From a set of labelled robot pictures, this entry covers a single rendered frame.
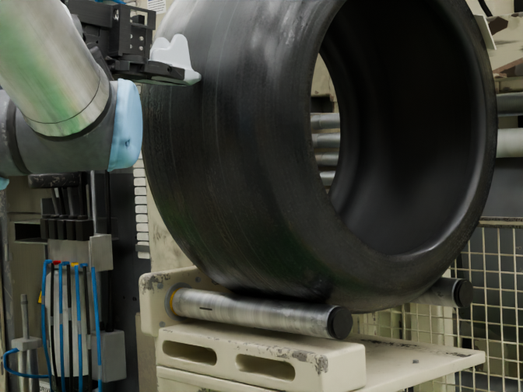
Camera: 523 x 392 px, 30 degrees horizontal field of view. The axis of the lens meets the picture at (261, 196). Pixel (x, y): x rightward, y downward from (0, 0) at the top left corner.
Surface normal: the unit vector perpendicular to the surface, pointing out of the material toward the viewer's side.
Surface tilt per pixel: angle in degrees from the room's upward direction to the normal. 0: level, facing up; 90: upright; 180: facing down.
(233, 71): 77
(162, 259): 90
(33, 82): 148
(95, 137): 135
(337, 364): 90
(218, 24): 61
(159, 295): 90
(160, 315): 90
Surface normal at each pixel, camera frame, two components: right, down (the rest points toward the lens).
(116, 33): -0.73, -0.05
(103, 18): 0.69, 0.00
